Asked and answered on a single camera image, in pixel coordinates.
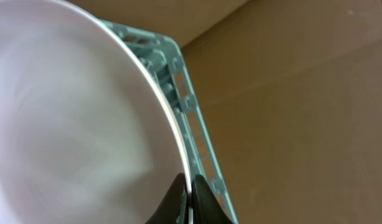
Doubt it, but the cardboard box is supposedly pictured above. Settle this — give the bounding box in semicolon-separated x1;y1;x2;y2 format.
77;0;382;223

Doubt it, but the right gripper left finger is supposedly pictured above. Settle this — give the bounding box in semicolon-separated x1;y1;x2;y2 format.
146;173;188;224

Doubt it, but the large white plate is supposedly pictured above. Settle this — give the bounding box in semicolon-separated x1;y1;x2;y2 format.
0;1;189;224

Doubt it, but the grey dishwasher rack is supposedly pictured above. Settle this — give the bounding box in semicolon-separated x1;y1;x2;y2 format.
102;21;238;223

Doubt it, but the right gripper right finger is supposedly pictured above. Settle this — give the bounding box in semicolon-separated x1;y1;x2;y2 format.
192;174;233;224

